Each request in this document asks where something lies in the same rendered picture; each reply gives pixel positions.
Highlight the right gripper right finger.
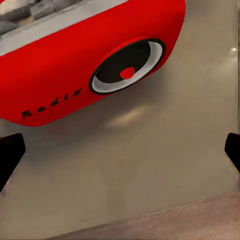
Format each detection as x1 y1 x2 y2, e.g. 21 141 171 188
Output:
224 133 240 172

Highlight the radio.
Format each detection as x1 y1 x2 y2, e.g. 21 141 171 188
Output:
0 0 186 127

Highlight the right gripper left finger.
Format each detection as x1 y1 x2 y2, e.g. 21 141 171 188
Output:
0 133 26 192

